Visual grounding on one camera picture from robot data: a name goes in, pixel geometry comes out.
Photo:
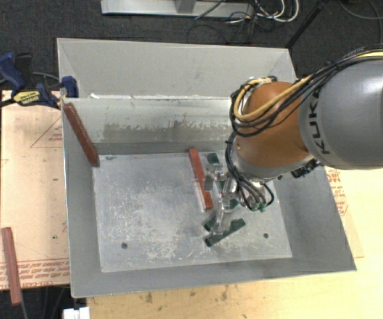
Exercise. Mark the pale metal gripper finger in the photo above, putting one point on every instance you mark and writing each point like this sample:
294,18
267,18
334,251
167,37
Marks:
215,173
220,218

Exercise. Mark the dark green flat block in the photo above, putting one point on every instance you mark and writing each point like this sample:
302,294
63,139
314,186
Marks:
213,158
208,225
232,228

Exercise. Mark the red-brown flat block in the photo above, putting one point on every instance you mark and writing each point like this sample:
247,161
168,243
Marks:
12,268
81,135
198,174

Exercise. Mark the grey metal bin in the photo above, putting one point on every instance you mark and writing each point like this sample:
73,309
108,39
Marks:
144,204

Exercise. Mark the brown cardboard board, red print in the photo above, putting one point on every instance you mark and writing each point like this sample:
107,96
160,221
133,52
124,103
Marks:
32,178

